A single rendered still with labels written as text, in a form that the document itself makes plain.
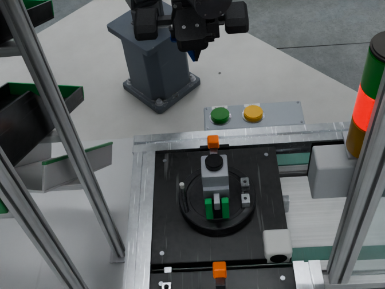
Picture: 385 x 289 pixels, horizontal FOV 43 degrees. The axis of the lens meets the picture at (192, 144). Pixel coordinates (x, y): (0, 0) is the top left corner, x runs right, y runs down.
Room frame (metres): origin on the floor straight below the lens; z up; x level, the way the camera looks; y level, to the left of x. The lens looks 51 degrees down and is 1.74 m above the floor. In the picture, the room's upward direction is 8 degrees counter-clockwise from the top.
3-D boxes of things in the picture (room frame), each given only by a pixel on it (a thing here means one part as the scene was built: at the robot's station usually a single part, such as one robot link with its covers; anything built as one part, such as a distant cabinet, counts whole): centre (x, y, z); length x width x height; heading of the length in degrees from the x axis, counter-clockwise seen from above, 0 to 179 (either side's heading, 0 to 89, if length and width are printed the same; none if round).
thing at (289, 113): (0.70, -0.14, 0.93); 0.21 x 0.07 x 0.06; 85
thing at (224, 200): (0.44, -0.04, 1.01); 0.01 x 0.01 x 0.05; 85
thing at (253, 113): (0.70, -0.14, 0.96); 0.04 x 0.04 x 0.02
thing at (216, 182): (0.48, -0.03, 1.06); 0.08 x 0.04 x 0.07; 175
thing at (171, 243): (0.49, -0.03, 0.96); 0.24 x 0.24 x 0.02; 85
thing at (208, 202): (0.45, -0.01, 1.01); 0.01 x 0.01 x 0.05; 85
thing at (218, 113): (0.70, -0.07, 0.96); 0.04 x 0.04 x 0.02
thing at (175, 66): (0.93, 0.06, 0.96); 0.15 x 0.15 x 0.20; 38
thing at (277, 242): (0.38, -0.12, 0.97); 0.05 x 0.05 x 0.04; 85
